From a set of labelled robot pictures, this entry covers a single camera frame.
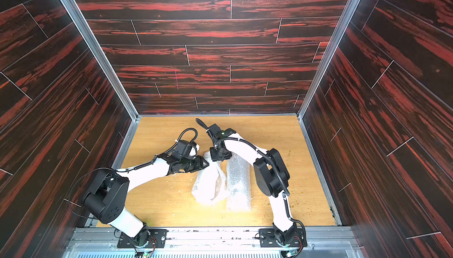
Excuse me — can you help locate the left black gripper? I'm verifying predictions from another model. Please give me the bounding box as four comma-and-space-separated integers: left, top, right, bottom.
180, 157, 211, 174

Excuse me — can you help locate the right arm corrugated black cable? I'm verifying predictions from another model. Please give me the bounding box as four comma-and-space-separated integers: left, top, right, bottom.
215, 135, 309, 255

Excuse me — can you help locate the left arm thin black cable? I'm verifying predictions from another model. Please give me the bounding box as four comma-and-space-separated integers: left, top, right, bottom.
67, 167, 117, 223

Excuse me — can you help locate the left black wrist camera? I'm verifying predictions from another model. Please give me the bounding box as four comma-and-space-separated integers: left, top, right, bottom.
175, 140, 199, 158

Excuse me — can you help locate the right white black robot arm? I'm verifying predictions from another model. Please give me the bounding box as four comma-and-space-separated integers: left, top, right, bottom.
210, 133, 307, 251

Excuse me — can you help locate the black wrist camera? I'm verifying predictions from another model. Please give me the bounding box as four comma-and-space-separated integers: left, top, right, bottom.
175, 140, 199, 158
206, 124, 237, 146

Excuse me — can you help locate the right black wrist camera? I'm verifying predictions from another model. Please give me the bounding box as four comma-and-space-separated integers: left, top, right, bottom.
206, 124, 237, 146

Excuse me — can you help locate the aluminium front rail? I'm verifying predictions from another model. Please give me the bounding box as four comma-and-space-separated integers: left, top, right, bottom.
63, 226, 366, 258

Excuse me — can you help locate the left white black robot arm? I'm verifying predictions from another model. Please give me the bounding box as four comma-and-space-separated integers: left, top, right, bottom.
82, 155, 210, 248

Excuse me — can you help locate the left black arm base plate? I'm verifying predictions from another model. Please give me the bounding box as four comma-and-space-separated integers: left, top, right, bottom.
117, 228, 168, 249

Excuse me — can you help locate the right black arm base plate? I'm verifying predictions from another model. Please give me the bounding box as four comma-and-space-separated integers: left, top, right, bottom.
255, 228, 304, 248

